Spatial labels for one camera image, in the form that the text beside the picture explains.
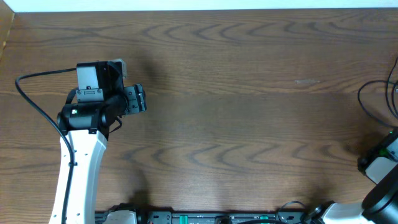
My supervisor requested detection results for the black USB cable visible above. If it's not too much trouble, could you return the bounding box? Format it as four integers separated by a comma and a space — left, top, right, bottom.
356, 79, 398, 129

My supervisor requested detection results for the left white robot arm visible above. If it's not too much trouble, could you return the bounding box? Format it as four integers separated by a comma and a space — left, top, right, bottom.
49, 59, 147, 223

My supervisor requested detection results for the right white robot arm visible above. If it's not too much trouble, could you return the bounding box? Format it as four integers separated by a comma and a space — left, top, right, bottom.
303, 129, 397, 224

